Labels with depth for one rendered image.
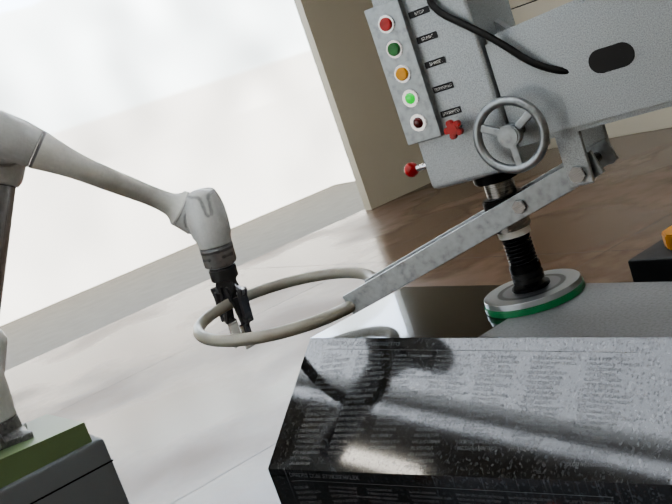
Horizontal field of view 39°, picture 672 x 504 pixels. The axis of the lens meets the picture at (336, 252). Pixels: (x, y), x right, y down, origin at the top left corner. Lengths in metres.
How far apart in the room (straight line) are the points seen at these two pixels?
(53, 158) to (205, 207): 0.40
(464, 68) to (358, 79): 8.33
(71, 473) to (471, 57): 1.29
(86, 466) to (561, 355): 1.14
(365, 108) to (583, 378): 8.58
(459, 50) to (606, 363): 0.66
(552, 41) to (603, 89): 0.13
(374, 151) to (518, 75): 8.35
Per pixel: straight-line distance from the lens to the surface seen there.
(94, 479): 2.34
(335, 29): 10.18
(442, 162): 1.95
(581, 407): 1.73
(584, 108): 1.84
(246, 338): 2.19
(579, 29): 1.82
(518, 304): 1.99
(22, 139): 2.43
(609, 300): 1.94
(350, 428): 2.14
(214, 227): 2.48
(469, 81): 1.89
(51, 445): 2.31
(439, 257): 2.07
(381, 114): 10.31
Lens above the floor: 1.40
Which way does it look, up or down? 10 degrees down
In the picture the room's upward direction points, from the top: 19 degrees counter-clockwise
